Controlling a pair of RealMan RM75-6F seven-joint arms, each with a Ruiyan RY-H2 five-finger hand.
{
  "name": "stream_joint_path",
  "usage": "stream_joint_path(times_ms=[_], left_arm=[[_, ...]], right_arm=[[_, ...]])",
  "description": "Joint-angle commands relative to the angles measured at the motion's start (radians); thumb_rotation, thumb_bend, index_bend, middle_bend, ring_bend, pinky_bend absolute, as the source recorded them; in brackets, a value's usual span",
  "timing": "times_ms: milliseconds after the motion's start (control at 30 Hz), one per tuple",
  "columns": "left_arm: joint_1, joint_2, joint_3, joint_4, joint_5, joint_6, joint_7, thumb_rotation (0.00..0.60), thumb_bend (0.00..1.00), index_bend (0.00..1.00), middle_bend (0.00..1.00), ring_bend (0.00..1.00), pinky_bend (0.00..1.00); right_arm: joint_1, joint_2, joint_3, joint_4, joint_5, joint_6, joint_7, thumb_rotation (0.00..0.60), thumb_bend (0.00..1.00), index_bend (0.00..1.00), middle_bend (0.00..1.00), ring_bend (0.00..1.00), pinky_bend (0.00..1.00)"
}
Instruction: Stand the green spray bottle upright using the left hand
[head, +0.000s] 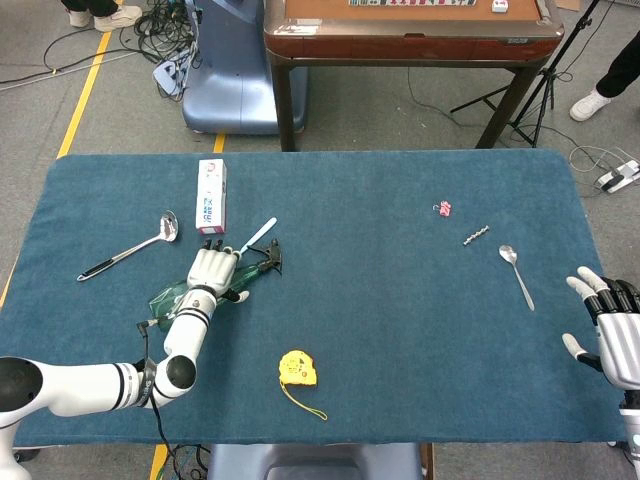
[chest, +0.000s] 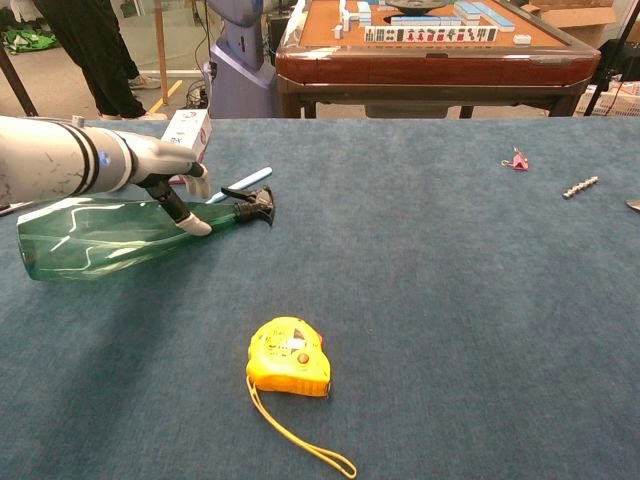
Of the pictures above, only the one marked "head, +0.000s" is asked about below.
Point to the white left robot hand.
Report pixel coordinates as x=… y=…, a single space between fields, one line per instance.
x=212 y=270

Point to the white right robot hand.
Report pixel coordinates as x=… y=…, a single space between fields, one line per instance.
x=620 y=345

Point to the green transparent spray bottle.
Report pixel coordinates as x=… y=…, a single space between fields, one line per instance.
x=250 y=274

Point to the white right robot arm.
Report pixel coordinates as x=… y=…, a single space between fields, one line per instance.
x=631 y=420

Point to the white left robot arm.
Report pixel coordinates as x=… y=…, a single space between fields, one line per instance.
x=80 y=387

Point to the black tripod stand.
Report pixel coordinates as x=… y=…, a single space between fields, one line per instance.
x=542 y=75

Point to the light blue toothbrush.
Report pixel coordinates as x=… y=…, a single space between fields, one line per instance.
x=262 y=231

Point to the white pink toothpaste box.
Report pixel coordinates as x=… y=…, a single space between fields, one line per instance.
x=211 y=200

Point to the yellow tape measure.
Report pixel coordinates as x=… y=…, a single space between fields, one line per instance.
x=298 y=369

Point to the small steel spoon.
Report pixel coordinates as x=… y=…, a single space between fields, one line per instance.
x=507 y=255

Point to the blue table cloth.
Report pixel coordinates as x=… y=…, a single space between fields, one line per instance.
x=375 y=300

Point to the white power strip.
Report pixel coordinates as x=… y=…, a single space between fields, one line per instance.
x=620 y=177

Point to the metal drill bit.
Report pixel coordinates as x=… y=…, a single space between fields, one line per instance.
x=476 y=236

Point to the grey power strip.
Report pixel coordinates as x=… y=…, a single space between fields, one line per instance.
x=170 y=72

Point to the grey blue robot torso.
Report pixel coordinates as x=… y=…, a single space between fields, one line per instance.
x=315 y=462

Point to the pink binder clip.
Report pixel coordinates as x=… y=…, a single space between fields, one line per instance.
x=445 y=209

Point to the person with white shoe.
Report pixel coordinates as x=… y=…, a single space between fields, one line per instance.
x=590 y=105

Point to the person in black trousers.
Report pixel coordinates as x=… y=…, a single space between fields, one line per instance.
x=115 y=19

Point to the brown mahjong table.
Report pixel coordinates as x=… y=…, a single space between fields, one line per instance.
x=410 y=42

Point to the row of face-up mahjong tiles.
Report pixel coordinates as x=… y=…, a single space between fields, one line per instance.
x=410 y=3

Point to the cardboard box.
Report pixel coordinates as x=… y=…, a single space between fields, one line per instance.
x=569 y=4

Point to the single white mahjong tile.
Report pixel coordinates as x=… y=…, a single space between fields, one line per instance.
x=500 y=5

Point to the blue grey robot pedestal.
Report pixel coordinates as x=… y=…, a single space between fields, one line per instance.
x=230 y=75

